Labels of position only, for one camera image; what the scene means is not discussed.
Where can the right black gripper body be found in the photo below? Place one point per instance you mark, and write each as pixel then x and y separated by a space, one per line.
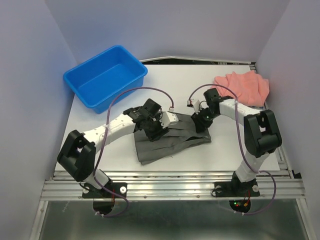
pixel 203 118

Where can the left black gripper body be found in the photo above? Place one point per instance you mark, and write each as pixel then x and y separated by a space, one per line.
pixel 154 130

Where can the grey skirt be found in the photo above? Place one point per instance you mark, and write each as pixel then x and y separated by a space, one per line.
pixel 181 136

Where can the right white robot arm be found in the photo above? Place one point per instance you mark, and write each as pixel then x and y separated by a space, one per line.
pixel 261 138

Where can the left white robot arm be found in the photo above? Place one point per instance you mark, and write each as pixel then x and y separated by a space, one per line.
pixel 78 152

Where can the pink folded skirt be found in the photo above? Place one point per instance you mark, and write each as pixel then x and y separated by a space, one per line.
pixel 251 88

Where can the blue plastic bin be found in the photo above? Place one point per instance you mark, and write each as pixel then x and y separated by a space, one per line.
pixel 97 81

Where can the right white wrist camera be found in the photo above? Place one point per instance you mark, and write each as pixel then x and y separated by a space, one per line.
pixel 193 103

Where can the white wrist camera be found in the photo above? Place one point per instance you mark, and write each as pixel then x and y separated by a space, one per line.
pixel 193 103
pixel 167 119

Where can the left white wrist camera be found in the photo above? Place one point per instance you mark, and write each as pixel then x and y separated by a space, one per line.
pixel 167 119

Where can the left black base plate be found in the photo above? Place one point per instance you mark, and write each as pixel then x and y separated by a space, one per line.
pixel 90 192

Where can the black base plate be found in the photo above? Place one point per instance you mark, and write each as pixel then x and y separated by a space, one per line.
pixel 90 192
pixel 227 189

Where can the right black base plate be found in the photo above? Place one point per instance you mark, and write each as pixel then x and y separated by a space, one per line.
pixel 227 189

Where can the aluminium rail frame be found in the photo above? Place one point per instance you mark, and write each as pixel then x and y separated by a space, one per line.
pixel 171 199

